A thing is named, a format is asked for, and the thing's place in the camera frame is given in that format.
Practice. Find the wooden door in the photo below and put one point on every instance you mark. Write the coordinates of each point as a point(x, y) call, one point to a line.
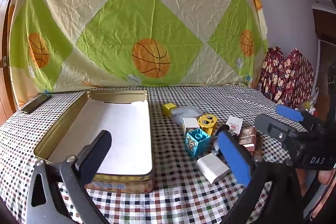
point(6, 61)

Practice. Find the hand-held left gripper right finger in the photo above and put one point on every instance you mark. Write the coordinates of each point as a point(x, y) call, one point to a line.
point(233, 158)

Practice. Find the yellow toy block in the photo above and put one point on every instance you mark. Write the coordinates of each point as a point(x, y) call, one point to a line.
point(168, 109)

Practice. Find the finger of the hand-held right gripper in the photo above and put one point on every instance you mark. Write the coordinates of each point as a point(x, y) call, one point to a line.
point(270, 127)
point(288, 111)

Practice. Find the teal bear toy block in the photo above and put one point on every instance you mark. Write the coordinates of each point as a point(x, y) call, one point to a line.
point(195, 144)

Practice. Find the wooden cabinet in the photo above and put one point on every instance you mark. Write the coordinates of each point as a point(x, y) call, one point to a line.
point(325, 29)

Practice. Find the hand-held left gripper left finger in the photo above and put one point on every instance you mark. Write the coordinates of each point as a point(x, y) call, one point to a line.
point(99, 150)

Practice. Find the green basketball printed sheet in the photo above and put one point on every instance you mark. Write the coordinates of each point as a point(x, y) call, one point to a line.
point(118, 16)

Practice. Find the white charger plug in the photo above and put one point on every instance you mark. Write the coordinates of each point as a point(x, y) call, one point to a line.
point(211, 166)

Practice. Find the clear plastic box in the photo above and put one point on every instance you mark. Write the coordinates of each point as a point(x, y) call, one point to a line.
point(187, 112)

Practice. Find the checkered tablecloth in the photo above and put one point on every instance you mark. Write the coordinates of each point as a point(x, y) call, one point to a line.
point(183, 200)

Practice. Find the small white red-label box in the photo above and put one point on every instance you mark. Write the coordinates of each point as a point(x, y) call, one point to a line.
point(234, 124)

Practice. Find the rose gold framed case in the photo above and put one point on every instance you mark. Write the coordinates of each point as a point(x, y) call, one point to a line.
point(246, 138)

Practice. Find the black sequined hair clip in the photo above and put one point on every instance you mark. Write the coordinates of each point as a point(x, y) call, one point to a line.
point(215, 146)

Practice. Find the red patterned cushions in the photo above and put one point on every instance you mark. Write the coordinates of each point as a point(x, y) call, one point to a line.
point(283, 74)

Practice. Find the yellow smiley face block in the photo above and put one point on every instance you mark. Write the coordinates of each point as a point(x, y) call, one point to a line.
point(207, 121)

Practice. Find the brown wooden comb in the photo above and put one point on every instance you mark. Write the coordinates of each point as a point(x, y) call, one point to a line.
point(258, 146)

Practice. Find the gold metal tin box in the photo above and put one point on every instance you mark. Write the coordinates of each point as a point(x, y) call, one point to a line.
point(118, 129)

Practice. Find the white cube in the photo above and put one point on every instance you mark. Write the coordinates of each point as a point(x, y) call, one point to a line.
point(189, 124)

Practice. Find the dark smartphone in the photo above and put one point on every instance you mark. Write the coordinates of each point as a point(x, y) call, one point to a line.
point(35, 104)

